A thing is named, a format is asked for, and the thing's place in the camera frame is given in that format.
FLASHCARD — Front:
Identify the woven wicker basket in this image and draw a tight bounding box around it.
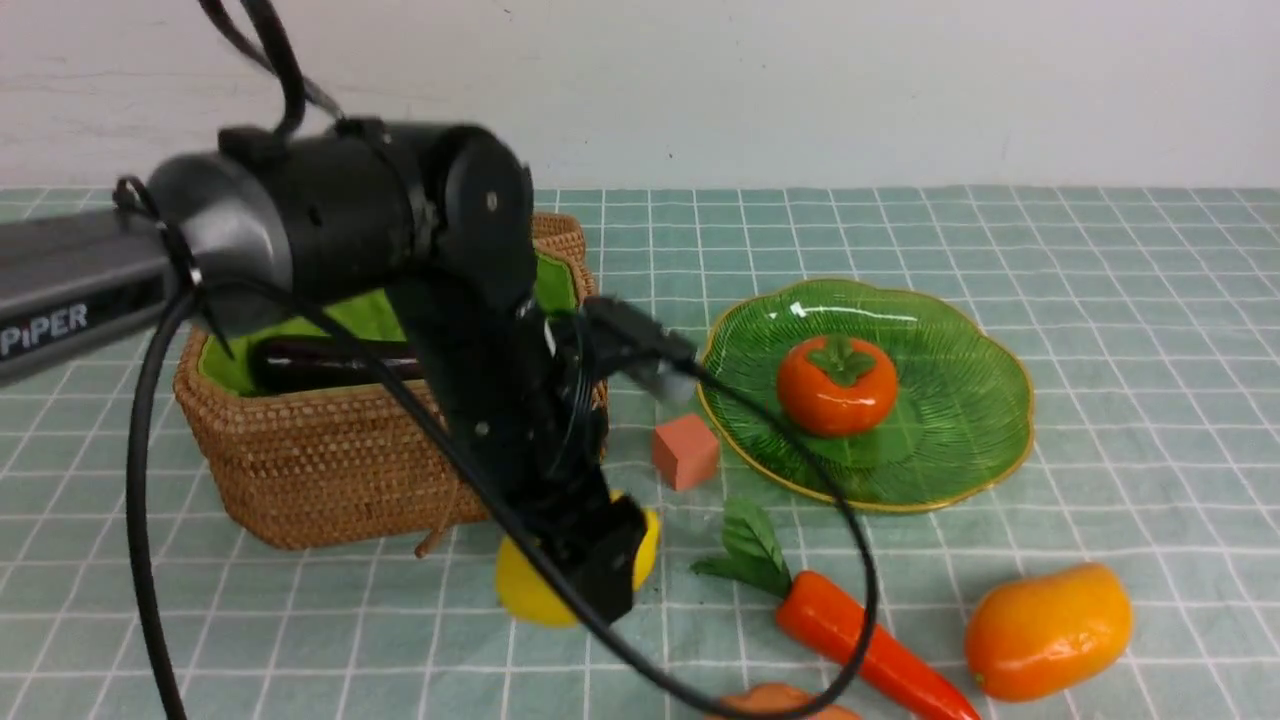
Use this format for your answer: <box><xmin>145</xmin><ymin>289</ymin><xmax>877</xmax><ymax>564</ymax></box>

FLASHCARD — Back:
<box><xmin>173</xmin><ymin>211</ymin><xmax>612</xmax><ymax>551</ymax></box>

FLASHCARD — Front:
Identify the dark purple eggplant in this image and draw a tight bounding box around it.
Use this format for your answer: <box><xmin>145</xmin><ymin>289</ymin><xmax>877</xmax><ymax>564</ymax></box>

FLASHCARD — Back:
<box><xmin>247</xmin><ymin>334</ymin><xmax>378</xmax><ymax>396</ymax></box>

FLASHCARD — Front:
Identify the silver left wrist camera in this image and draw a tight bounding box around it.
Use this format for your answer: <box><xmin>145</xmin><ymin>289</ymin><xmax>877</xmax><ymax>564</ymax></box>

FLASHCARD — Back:
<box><xmin>581</xmin><ymin>296</ymin><xmax>698</xmax><ymax>406</ymax></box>

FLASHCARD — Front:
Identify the tan potato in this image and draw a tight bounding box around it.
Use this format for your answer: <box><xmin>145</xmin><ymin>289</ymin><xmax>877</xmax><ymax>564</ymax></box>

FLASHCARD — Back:
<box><xmin>718</xmin><ymin>683</ymin><xmax>861</xmax><ymax>720</ymax></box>

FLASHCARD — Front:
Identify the orange carrot with leaves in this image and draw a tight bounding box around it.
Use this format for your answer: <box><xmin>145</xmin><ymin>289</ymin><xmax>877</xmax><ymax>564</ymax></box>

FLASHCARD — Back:
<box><xmin>691</xmin><ymin>496</ymin><xmax>980</xmax><ymax>719</ymax></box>

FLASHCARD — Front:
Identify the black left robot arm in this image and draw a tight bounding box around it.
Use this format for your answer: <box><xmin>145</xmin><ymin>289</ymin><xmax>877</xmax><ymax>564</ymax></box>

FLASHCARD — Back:
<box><xmin>3</xmin><ymin>118</ymin><xmax>663</xmax><ymax>625</ymax></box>

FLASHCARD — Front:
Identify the green glass plate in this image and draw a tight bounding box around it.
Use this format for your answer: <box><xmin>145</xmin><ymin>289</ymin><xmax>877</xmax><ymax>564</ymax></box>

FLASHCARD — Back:
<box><xmin>701</xmin><ymin>278</ymin><xmax>1036</xmax><ymax>514</ymax></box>

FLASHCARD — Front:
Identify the yellow lemon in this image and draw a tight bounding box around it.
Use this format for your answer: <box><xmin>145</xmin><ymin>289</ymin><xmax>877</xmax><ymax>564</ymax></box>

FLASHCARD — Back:
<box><xmin>494</xmin><ymin>489</ymin><xmax>660</xmax><ymax>628</ymax></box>

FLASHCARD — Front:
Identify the salmon pink foam cube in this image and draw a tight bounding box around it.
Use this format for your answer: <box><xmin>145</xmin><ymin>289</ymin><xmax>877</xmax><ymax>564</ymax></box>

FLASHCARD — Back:
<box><xmin>652</xmin><ymin>414</ymin><xmax>721</xmax><ymax>492</ymax></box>

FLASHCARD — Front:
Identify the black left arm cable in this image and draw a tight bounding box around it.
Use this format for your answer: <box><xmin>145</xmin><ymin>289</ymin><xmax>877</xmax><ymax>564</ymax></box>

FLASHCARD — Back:
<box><xmin>125</xmin><ymin>0</ymin><xmax>881</xmax><ymax>720</ymax></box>

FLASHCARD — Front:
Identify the orange yellow mango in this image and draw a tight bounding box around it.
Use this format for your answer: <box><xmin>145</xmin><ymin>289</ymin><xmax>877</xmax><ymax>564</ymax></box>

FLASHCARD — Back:
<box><xmin>964</xmin><ymin>562</ymin><xmax>1134</xmax><ymax>703</ymax></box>

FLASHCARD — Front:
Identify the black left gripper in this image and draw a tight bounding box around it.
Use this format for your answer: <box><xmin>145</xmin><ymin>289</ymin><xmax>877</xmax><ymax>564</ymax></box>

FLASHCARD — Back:
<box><xmin>430</xmin><ymin>300</ymin><xmax>649</xmax><ymax>626</ymax></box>

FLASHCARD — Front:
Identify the orange persimmon with green top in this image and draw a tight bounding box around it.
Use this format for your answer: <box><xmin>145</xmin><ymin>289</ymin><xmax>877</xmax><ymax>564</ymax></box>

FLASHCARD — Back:
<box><xmin>774</xmin><ymin>333</ymin><xmax>899</xmax><ymax>438</ymax></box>

